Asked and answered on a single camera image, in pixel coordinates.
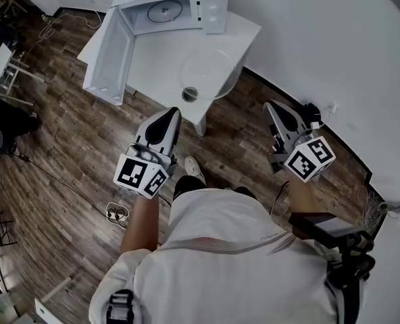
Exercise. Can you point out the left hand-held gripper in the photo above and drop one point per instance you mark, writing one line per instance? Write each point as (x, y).
(132, 175)

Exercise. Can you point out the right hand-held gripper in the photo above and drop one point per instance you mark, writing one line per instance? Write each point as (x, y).
(308, 162)

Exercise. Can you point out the clear glass turntable plate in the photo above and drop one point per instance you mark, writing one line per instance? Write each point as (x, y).
(217, 69)

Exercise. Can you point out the person's right forearm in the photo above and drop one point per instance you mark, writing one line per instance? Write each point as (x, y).
(303, 197)

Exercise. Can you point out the person's left forearm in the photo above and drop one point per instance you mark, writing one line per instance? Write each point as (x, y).
(142, 221)

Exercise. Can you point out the person's white shoe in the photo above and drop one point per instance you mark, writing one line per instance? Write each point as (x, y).
(194, 169)

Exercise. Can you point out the person's black trousers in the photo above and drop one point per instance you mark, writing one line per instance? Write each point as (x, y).
(186, 185)

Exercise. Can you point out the white square table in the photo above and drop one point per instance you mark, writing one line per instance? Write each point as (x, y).
(159, 66)

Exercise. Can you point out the white power strip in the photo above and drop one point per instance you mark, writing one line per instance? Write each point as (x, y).
(117, 211)

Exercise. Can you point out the person's white shirt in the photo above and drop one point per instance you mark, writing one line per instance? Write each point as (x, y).
(220, 265)

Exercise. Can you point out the white chair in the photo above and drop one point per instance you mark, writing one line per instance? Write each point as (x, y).
(4, 69)

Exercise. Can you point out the white flat board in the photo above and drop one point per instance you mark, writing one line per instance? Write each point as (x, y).
(48, 312)

